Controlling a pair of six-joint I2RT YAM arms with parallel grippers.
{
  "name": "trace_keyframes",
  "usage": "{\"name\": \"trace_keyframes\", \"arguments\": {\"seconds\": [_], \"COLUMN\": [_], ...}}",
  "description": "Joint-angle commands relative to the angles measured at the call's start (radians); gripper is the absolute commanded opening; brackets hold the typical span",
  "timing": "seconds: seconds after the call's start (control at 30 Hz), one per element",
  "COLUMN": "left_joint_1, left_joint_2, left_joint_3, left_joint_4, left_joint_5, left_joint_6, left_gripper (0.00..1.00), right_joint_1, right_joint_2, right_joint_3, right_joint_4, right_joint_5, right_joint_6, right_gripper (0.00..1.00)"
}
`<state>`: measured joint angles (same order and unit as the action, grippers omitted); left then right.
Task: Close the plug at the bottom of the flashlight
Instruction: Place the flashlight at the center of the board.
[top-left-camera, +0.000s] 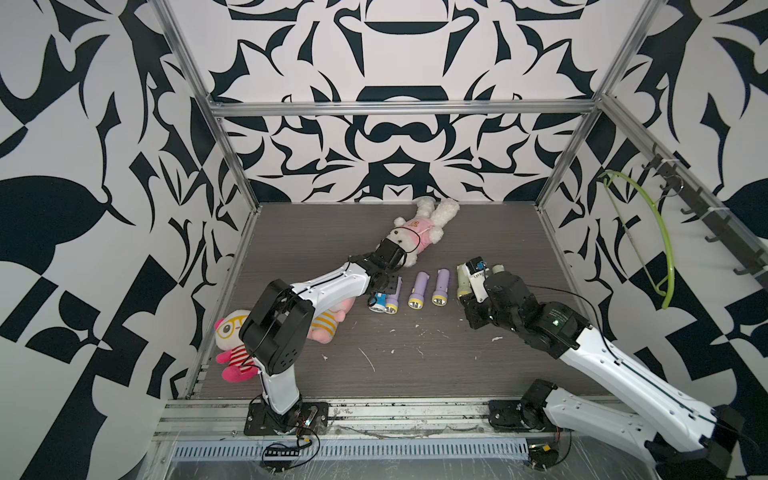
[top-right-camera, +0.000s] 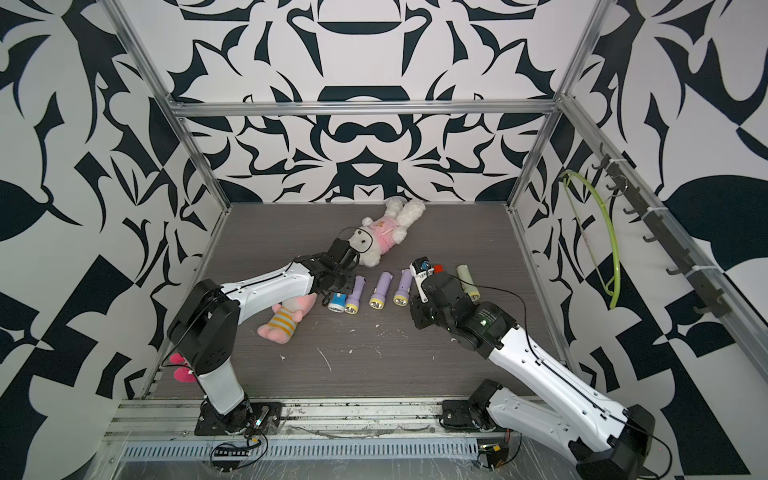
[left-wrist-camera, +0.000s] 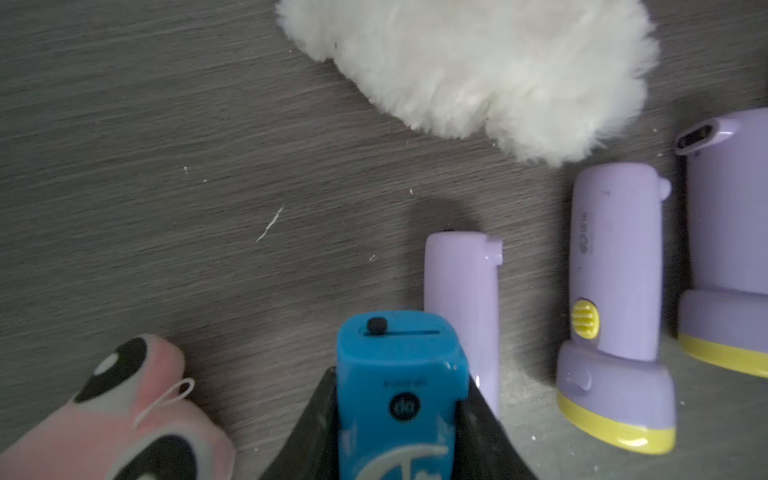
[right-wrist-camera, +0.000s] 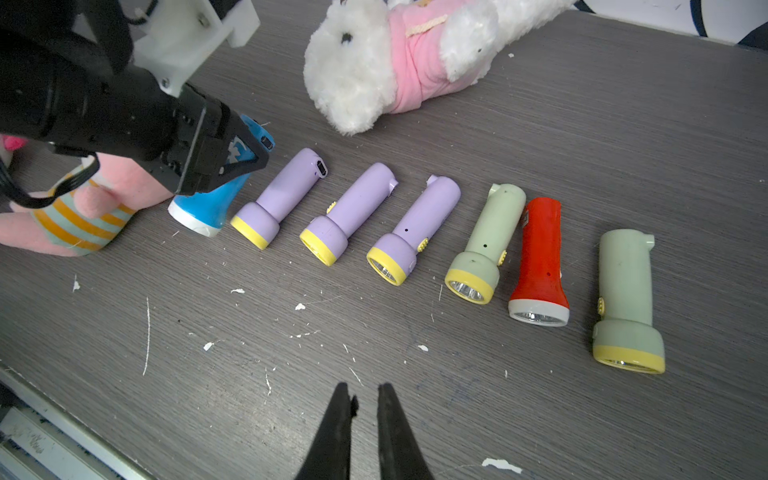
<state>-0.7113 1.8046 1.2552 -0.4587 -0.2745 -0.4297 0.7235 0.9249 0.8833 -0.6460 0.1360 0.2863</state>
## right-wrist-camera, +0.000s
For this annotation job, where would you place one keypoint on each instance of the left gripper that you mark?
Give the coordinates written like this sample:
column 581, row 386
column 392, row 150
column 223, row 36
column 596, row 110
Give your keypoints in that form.
column 211, row 146

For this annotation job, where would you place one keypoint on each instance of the white teddy bear pink shirt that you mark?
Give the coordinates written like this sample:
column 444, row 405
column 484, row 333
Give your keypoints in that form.
column 371, row 58

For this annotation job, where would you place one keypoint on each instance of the green flashlight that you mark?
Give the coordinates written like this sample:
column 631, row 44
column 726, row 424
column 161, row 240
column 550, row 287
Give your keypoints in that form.
column 474, row 273
column 624, row 337

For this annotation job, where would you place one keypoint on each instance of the purple flashlight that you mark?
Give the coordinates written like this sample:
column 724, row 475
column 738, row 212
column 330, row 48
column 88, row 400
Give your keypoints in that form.
column 326, row 236
column 394, row 255

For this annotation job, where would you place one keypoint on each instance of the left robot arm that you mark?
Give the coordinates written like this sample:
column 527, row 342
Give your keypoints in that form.
column 89, row 80

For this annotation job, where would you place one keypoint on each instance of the pink striped plush pig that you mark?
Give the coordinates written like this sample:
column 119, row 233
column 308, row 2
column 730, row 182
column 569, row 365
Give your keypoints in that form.
column 90, row 217

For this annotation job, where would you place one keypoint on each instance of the blue flashlight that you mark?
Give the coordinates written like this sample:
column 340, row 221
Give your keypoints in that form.
column 205, row 213

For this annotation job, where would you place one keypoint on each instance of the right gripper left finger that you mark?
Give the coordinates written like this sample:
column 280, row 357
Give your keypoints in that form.
column 329, row 454

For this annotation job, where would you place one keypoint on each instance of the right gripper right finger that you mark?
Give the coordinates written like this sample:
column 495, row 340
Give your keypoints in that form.
column 400, row 457

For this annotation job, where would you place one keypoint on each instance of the purple flashlight sideways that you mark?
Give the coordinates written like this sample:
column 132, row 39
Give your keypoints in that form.
column 259, row 221

